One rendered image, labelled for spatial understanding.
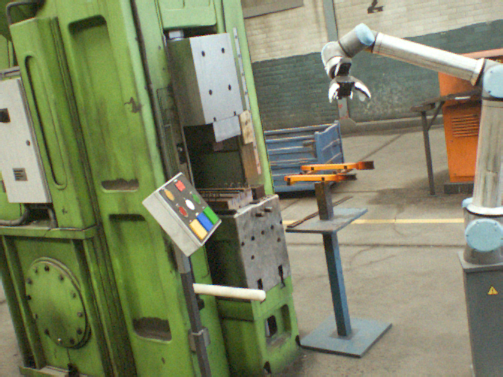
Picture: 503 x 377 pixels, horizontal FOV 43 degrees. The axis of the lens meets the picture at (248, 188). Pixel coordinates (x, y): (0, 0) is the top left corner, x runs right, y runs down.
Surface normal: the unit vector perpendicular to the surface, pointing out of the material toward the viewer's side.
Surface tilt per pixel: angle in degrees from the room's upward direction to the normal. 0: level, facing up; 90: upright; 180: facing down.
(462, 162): 91
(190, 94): 90
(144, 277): 90
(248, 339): 90
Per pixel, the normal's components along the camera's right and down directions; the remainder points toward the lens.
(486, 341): -0.19, 0.24
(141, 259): -0.58, 0.27
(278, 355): 0.79, -0.02
